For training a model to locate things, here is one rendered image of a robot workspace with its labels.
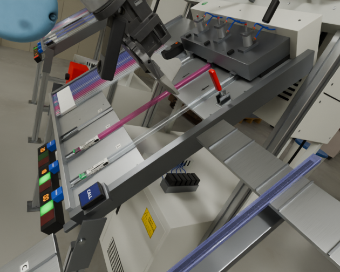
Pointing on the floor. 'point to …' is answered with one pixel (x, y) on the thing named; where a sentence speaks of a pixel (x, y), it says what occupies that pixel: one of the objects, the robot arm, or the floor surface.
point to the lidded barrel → (302, 154)
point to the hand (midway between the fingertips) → (161, 85)
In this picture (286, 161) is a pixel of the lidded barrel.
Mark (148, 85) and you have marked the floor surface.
